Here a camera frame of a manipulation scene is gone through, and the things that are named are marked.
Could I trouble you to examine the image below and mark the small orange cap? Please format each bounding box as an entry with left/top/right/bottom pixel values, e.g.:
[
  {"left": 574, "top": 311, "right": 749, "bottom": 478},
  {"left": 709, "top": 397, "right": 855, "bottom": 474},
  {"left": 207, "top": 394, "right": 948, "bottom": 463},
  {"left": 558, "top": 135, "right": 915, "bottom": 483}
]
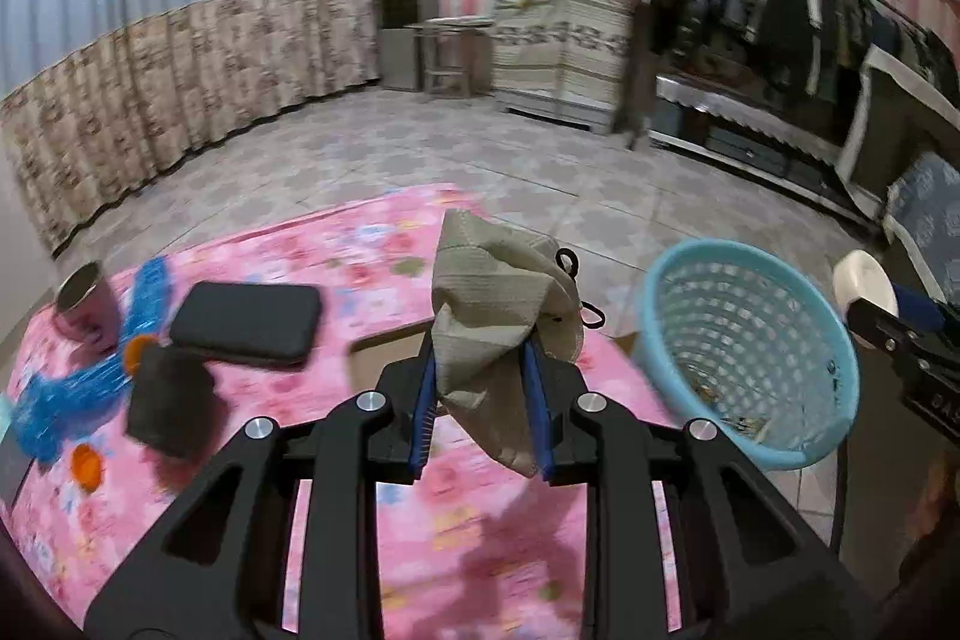
[{"left": 70, "top": 443, "right": 104, "bottom": 494}]

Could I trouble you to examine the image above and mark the cream round soap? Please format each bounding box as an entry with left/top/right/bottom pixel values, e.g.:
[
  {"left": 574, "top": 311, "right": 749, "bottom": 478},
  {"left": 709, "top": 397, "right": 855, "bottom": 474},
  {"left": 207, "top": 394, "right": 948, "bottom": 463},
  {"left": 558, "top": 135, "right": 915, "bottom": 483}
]
[{"left": 832, "top": 250, "right": 898, "bottom": 323}]

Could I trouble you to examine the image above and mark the floral blue curtain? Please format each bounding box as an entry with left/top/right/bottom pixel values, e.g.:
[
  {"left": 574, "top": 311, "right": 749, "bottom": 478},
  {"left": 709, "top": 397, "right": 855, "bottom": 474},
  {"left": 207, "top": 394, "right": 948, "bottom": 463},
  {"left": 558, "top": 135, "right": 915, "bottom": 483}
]
[{"left": 2, "top": 0, "right": 379, "bottom": 252}]

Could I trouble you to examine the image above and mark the blue plastic bag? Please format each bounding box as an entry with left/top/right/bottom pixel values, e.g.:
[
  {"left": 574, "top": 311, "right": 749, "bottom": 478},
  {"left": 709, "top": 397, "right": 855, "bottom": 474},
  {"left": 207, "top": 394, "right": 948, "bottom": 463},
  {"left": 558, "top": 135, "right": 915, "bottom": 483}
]
[{"left": 11, "top": 257, "right": 172, "bottom": 464}]

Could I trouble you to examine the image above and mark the pink floral tablecloth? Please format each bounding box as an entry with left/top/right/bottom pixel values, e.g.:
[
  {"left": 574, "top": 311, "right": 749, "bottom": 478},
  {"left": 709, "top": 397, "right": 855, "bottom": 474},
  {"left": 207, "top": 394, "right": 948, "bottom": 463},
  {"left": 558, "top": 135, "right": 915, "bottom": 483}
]
[{"left": 0, "top": 182, "right": 685, "bottom": 634}]

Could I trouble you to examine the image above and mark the beige cloth mask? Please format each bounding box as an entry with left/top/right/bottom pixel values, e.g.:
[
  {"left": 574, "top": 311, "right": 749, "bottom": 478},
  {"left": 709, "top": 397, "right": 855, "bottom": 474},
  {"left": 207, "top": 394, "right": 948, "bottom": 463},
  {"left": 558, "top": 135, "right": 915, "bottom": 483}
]
[{"left": 431, "top": 208, "right": 590, "bottom": 477}]

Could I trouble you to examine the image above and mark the black ribbed speaker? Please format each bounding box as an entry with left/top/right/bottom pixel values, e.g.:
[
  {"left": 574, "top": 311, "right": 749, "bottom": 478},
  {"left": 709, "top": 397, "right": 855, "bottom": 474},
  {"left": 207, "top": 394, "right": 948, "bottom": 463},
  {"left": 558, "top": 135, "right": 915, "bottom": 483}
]
[{"left": 125, "top": 342, "right": 217, "bottom": 461}]

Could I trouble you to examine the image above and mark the low tv bench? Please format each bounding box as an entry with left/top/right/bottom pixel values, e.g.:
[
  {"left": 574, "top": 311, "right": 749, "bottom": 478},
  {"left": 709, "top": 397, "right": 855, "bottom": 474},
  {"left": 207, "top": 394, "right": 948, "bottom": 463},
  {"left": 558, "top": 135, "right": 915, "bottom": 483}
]
[{"left": 647, "top": 74, "right": 874, "bottom": 229}]

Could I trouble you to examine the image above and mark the light blue plastic basket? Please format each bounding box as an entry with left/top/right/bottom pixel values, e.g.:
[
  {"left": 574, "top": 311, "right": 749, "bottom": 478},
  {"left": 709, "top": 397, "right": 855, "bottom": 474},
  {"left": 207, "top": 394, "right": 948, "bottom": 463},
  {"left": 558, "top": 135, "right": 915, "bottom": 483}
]
[{"left": 631, "top": 239, "right": 861, "bottom": 471}]

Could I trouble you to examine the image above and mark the black zip case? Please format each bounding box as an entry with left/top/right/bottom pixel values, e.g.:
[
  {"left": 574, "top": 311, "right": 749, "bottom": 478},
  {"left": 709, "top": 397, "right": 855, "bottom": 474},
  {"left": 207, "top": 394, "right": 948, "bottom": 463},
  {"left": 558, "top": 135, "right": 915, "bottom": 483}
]
[{"left": 167, "top": 281, "right": 324, "bottom": 369}]

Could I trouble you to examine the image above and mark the covered chest with clothes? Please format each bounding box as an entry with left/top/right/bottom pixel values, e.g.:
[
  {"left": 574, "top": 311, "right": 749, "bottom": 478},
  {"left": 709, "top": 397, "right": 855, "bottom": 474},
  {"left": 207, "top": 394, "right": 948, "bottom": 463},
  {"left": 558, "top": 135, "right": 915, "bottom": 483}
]
[{"left": 490, "top": 0, "right": 633, "bottom": 135}]

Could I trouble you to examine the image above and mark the clothes rack with garments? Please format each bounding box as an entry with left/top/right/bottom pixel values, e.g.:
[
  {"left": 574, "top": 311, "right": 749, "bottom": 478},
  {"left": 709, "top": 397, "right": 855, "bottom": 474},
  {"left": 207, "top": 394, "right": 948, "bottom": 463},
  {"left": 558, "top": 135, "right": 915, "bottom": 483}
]
[{"left": 635, "top": 0, "right": 958, "bottom": 151}]

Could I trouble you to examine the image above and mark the small metal side table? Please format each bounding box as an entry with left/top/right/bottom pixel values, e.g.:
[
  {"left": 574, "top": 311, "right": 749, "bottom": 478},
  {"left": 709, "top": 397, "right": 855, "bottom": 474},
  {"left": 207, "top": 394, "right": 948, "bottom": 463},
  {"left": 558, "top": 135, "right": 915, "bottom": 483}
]
[{"left": 410, "top": 14, "right": 494, "bottom": 99}]

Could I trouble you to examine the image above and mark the pink enamel mug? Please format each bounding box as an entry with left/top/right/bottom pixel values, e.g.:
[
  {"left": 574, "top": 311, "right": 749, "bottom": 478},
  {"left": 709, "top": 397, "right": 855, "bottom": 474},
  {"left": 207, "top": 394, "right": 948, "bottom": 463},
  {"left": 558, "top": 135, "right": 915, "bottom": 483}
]
[{"left": 53, "top": 262, "right": 121, "bottom": 354}]

